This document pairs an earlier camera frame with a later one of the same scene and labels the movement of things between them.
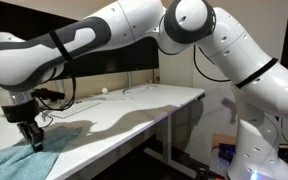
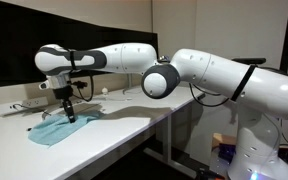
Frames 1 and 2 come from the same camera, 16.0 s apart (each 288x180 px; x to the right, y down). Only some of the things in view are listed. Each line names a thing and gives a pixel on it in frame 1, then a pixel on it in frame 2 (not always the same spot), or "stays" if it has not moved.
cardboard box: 221,138 stays
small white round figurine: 104,90 stays
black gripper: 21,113 -> 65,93
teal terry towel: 23,162 -> 51,128
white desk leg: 166,155 stays
